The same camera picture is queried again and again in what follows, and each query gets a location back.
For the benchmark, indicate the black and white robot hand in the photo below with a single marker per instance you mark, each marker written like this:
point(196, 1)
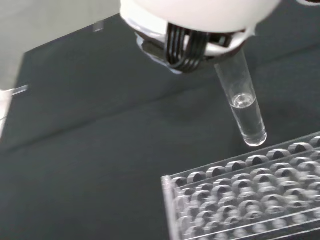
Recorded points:
point(195, 15)

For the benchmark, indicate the clear plastic test tube rack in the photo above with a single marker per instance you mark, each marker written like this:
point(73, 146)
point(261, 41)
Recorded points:
point(237, 200)

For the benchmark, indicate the small clear cloth clip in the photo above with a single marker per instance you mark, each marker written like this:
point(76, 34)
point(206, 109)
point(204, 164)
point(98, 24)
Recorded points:
point(98, 26)
point(20, 89)

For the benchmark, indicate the black bench cloth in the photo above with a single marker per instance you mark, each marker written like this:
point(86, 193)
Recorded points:
point(100, 150)

